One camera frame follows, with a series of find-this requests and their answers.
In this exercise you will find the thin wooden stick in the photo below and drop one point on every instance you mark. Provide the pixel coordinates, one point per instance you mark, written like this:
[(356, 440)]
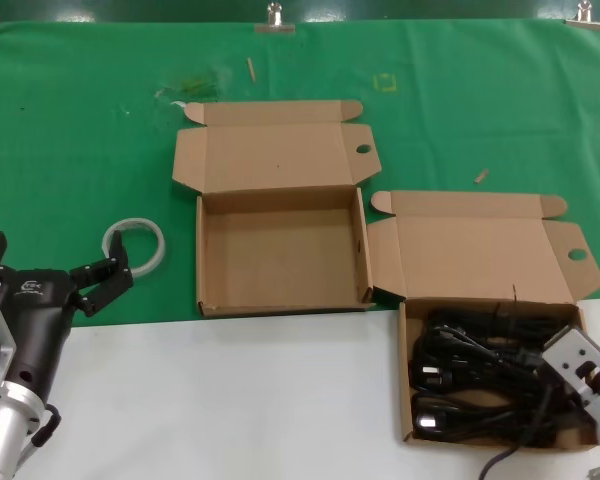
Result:
[(251, 69)]

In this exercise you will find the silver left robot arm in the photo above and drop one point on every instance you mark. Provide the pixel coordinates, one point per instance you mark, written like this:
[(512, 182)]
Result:
[(5, 430)]

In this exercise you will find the green table cloth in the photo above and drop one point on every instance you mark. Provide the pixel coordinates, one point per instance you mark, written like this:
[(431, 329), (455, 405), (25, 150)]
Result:
[(80, 125)]

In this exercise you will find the metal binder clip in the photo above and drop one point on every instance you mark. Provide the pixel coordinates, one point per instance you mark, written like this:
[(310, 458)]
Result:
[(275, 22), (585, 20)]

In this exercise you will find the white tape scrap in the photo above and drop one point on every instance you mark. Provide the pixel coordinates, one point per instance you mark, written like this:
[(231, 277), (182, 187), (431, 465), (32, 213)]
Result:
[(178, 104)]

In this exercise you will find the open brown cardboard box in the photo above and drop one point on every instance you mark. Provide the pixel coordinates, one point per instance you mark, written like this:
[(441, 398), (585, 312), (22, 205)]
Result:
[(280, 250), (470, 250)]

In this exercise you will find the clear plastic wrapper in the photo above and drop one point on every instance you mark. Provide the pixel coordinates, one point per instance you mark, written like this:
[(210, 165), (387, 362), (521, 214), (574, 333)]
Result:
[(195, 85)]

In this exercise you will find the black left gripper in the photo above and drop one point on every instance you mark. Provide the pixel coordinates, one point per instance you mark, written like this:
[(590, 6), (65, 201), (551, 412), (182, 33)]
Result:
[(40, 320)]

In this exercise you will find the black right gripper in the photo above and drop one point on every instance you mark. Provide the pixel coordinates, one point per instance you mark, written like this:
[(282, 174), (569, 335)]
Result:
[(562, 400)]

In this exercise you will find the short wooden piece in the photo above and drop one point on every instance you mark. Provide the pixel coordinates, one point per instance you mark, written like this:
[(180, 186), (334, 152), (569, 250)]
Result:
[(481, 176)]

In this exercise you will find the translucent white tape roll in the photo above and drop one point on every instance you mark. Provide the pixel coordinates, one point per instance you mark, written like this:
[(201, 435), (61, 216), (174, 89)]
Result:
[(130, 222)]

